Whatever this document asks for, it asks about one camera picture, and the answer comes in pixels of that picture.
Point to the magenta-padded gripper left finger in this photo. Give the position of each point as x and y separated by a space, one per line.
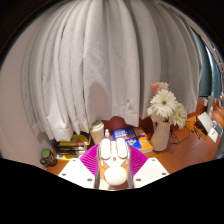
75 171

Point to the white tablet on stand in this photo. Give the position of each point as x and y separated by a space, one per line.
205 121

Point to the dark green mug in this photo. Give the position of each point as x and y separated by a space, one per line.
48 158

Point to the white and yellow book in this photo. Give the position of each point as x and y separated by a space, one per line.
66 156

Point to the white pitcher vase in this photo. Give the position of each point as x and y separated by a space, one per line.
160 138

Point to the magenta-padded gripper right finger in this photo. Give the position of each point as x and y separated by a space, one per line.
150 171

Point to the white lidded canister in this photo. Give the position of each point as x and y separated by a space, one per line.
97 131

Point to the white computer mouse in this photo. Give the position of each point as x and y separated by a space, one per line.
115 166

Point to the clear spray bottle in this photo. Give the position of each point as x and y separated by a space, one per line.
107 135

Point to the white daisy bouquet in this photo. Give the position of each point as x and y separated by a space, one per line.
164 104

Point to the white curtain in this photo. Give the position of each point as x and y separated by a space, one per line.
106 60

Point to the blue book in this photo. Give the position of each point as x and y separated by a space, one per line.
124 134

